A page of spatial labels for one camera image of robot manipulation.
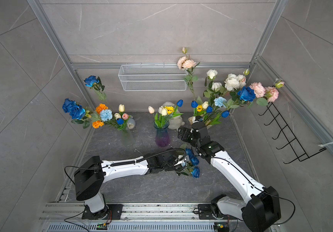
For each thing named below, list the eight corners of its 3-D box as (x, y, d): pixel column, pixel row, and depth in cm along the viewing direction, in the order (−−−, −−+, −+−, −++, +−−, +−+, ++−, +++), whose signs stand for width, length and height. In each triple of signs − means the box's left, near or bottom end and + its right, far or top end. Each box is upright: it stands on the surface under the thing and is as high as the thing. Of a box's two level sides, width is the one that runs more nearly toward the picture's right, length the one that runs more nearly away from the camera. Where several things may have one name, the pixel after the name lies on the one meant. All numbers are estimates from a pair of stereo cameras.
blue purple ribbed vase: (154, 145, 102) (151, 126, 85) (158, 137, 106) (155, 117, 89) (166, 148, 100) (166, 129, 83) (169, 140, 105) (169, 120, 88)
